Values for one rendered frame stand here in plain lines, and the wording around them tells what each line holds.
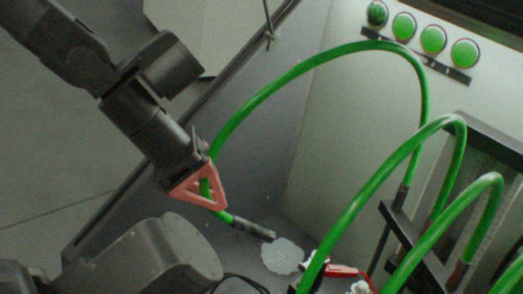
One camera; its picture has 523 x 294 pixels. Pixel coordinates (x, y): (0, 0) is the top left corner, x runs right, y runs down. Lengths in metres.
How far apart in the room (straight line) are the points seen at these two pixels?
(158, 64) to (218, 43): 2.98
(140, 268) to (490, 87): 0.68
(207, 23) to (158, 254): 3.22
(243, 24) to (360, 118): 2.65
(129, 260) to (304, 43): 0.76
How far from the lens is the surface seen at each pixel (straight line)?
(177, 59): 0.60
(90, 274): 0.32
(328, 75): 1.05
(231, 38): 3.61
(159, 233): 0.31
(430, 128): 0.61
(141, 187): 0.91
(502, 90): 0.87
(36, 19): 0.59
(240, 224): 0.73
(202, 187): 0.66
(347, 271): 0.82
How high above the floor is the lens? 1.63
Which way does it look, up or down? 32 degrees down
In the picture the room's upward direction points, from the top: 12 degrees clockwise
